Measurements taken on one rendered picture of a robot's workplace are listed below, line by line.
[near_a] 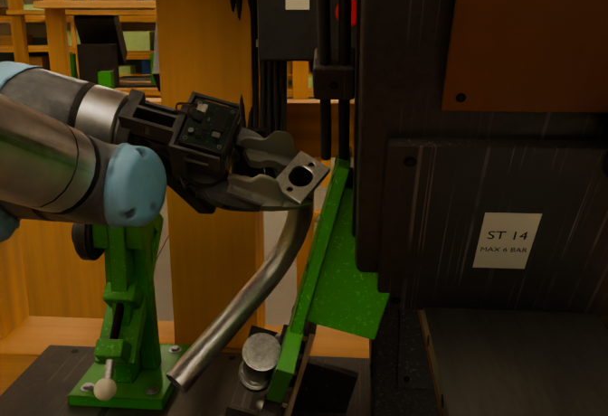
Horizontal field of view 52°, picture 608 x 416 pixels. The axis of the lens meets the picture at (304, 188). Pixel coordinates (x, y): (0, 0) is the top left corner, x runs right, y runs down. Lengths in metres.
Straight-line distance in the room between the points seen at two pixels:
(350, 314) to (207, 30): 0.50
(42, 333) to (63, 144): 0.71
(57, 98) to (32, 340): 0.58
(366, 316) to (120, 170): 0.26
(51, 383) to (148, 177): 0.49
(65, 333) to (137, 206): 0.64
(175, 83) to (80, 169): 0.44
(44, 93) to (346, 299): 0.37
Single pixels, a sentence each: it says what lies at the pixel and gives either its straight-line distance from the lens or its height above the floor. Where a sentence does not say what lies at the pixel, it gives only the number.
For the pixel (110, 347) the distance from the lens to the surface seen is 0.86.
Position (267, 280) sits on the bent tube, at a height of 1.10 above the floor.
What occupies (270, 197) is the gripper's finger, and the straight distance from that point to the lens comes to 0.66.
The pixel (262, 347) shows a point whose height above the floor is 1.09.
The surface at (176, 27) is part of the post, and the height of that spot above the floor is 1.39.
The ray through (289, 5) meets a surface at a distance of 0.81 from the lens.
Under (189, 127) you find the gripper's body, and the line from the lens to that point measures 0.63.
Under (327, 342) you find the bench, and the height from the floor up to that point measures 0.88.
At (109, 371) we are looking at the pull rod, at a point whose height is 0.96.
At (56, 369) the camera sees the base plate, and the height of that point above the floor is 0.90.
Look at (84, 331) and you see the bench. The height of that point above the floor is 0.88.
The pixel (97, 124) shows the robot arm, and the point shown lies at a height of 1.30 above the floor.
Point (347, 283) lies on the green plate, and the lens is 0.60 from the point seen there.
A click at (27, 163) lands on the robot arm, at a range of 0.50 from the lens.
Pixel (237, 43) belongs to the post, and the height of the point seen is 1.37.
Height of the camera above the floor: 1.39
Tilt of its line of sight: 14 degrees down
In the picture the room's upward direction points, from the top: straight up
